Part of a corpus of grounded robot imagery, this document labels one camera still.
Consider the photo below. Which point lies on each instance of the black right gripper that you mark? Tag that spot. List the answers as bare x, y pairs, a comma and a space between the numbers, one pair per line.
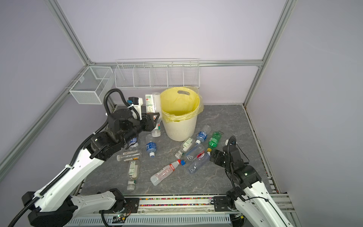
214, 154

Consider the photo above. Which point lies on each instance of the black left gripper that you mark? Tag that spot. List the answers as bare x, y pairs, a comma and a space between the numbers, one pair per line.
148, 120

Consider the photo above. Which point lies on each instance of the clear bottle white Ganten cap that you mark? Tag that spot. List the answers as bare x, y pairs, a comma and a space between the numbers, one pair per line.
199, 162

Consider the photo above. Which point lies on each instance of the tall bottle red green label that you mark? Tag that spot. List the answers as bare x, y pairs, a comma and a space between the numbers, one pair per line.
153, 105

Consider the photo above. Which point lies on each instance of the clear bottle red label blue cap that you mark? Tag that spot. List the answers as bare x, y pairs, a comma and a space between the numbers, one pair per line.
192, 154

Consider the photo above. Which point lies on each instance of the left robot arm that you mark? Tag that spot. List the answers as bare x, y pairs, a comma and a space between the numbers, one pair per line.
53, 205

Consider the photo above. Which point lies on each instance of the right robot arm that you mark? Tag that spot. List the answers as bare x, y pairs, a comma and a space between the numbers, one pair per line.
248, 195

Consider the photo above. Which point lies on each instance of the yellow bin liner bag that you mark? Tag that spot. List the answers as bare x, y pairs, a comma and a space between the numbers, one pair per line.
181, 103

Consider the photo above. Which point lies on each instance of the cream plastic waste bin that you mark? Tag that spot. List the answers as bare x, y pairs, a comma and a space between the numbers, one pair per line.
180, 131

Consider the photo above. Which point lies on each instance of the green Sprite bottle yellow cap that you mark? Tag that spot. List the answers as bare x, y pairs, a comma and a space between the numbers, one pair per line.
214, 140

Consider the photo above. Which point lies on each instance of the small bottle blue cap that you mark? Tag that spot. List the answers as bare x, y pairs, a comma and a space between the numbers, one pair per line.
132, 143

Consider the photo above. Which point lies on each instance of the Pocari bottle blue label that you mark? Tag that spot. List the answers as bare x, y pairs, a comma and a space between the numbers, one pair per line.
151, 146

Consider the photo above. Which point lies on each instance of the clear bottle blue label white cap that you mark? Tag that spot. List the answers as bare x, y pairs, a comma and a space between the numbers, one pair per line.
203, 134

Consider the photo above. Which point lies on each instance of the clear bottle green white label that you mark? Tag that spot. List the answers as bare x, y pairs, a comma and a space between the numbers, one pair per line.
185, 147

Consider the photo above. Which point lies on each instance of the small clear bottle lying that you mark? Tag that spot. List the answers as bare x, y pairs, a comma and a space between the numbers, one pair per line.
129, 155

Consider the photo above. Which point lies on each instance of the clear bottle green label front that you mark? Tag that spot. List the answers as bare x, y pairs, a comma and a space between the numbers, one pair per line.
133, 174

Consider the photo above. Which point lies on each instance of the white mesh box basket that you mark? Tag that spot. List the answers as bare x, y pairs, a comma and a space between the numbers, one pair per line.
92, 85

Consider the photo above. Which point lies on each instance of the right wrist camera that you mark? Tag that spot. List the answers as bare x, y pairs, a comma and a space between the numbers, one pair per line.
231, 141

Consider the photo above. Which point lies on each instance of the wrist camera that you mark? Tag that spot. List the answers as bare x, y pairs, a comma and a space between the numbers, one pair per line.
231, 141
136, 104

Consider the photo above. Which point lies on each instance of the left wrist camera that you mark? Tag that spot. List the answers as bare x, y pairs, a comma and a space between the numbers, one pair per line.
136, 104

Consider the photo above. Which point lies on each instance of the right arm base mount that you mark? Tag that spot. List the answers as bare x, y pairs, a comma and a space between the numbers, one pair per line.
223, 203

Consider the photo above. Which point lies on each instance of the white wire shelf basket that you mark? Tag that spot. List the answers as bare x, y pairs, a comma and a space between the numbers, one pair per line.
157, 73

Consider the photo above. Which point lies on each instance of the aluminium front rail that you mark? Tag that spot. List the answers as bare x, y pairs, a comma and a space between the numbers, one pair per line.
187, 203

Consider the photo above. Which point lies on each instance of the white vented cable duct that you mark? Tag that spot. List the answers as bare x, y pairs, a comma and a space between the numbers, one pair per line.
152, 220

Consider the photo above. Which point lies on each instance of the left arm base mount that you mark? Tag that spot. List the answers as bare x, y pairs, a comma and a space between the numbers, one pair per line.
129, 205

